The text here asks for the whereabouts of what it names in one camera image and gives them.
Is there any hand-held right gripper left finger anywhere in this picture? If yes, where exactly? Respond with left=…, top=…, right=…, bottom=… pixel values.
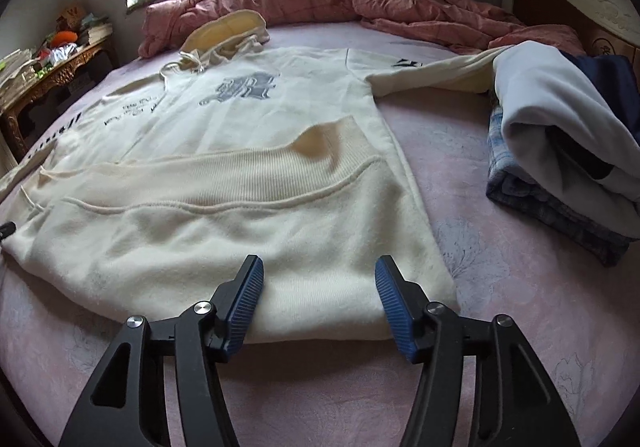
left=59, top=254, right=265, bottom=447

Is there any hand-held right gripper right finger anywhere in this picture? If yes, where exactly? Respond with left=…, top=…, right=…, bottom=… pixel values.
left=375, top=255, right=581, bottom=447

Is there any cream hoodie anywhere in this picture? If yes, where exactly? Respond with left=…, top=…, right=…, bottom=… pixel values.
left=0, top=9, right=506, bottom=344

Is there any folded clothes pile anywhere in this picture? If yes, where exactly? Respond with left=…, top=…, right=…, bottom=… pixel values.
left=492, top=41, right=640, bottom=240

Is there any ornate wooden table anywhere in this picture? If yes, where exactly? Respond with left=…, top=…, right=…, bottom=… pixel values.
left=0, top=34, right=118, bottom=162

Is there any stack of papers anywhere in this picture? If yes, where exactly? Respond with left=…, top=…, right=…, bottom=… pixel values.
left=0, top=47, right=41, bottom=92

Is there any plaid garment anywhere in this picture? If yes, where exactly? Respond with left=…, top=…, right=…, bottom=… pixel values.
left=486, top=104, right=633, bottom=268

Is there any crumpled plastic bag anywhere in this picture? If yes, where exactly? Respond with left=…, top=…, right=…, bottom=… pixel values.
left=47, top=44, right=81, bottom=65

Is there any stack of books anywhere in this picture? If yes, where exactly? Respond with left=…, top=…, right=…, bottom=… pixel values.
left=82, top=14, right=115, bottom=45

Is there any brown paper bag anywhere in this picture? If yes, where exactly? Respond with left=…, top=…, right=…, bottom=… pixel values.
left=57, top=2, right=86, bottom=30

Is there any pink quilt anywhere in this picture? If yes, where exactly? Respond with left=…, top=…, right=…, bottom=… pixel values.
left=137, top=0, right=586, bottom=60

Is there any navy garment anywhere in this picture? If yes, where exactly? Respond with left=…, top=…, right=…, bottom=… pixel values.
left=560, top=52, right=640, bottom=148

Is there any wooden headboard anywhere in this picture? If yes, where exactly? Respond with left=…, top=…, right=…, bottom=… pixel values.
left=502, top=0, right=640, bottom=72

